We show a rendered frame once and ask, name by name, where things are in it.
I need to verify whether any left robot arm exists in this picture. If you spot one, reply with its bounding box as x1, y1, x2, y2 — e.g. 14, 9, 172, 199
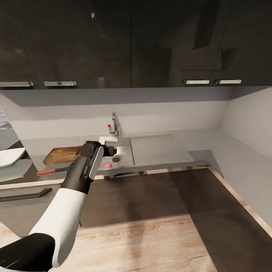
0, 136, 117, 272

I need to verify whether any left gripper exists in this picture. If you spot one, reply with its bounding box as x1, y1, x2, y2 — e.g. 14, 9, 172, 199
103, 145, 117, 157

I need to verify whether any bowl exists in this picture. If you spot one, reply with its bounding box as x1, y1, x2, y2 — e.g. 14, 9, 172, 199
0, 148, 26, 169

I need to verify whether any cutting board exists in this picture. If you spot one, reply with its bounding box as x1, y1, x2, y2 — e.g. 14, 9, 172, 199
43, 146, 82, 164

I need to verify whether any parer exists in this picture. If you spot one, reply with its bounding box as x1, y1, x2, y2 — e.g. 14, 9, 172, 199
37, 167, 68, 175

